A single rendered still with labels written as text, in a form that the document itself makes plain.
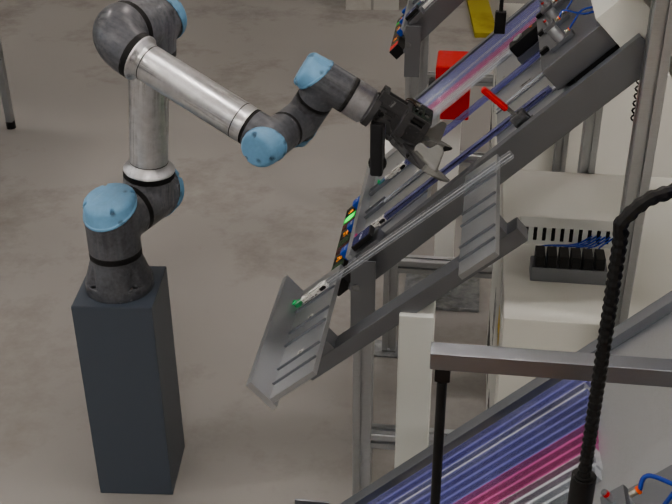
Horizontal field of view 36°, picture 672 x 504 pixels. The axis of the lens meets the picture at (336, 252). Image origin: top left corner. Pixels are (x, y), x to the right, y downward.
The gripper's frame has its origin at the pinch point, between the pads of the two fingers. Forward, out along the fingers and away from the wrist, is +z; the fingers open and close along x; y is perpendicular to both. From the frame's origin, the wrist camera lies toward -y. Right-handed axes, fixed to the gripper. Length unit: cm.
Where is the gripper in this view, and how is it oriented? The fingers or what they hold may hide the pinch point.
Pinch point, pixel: (449, 167)
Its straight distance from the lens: 209.5
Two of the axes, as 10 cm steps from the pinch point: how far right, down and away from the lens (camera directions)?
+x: 1.3, -5.0, 8.5
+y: 5.1, -7.1, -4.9
